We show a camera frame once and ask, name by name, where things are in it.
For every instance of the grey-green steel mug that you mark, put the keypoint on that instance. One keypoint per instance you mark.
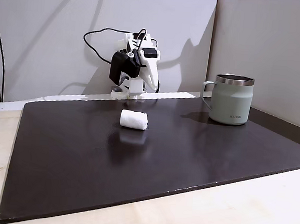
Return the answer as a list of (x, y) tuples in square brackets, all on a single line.
[(231, 102)]

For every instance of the black table mat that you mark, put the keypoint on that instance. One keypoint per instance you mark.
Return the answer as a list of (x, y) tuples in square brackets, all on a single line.
[(135, 162)]

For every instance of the black camera box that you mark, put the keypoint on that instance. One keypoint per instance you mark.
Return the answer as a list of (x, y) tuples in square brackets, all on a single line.
[(123, 67)]

